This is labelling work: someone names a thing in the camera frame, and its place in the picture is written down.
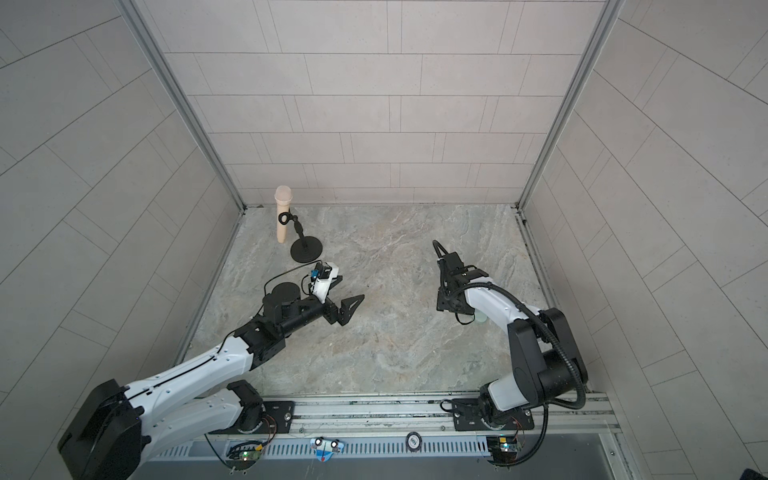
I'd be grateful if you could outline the aluminium frame rail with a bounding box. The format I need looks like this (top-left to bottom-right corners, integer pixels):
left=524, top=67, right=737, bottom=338
left=129, top=390, right=620, bottom=454

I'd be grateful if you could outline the black round disc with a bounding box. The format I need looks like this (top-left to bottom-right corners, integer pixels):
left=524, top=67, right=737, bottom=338
left=405, top=432, right=423, bottom=453

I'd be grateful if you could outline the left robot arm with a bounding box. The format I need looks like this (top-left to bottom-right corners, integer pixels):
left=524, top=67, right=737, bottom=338
left=57, top=282, right=365, bottom=479

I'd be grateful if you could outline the left green circuit board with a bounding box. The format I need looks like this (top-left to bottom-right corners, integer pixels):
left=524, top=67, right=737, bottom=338
left=227, top=441, right=265, bottom=470

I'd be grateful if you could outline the blue white clip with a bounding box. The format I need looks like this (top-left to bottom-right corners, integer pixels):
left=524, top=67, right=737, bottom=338
left=310, top=437, right=346, bottom=462

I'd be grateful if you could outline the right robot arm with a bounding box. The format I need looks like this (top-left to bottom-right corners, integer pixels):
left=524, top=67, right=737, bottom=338
left=433, top=241, right=588, bottom=430

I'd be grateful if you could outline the black microphone stand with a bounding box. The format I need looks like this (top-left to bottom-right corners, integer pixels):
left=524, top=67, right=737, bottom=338
left=287, top=211, right=323, bottom=263

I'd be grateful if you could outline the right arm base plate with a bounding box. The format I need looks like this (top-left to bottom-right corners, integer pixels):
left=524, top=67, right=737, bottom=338
left=449, top=396, right=535, bottom=432

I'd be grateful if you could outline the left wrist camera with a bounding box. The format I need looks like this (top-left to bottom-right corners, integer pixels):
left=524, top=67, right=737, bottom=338
left=309, top=261, right=343, bottom=304

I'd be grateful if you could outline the right green circuit board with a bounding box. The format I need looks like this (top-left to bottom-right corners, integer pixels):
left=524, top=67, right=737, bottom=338
left=486, top=436, right=520, bottom=466

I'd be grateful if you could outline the green circuit board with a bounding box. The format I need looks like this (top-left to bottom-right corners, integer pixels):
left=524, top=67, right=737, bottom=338
left=227, top=441, right=265, bottom=470
left=486, top=436, right=520, bottom=466

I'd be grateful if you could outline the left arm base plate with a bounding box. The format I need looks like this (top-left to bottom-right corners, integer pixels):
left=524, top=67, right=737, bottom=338
left=212, top=401, right=295, bottom=435

